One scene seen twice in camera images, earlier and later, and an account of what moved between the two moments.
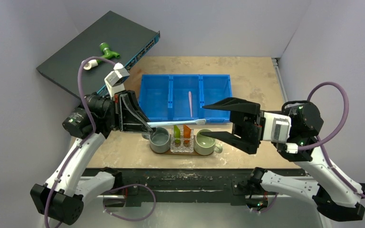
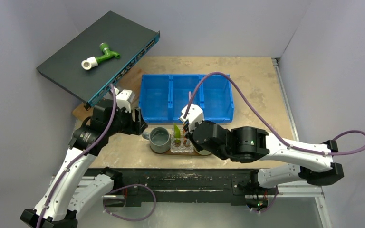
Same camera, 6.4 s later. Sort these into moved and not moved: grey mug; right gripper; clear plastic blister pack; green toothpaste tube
Moved: right gripper
Not moved: green toothpaste tube; clear plastic blister pack; grey mug
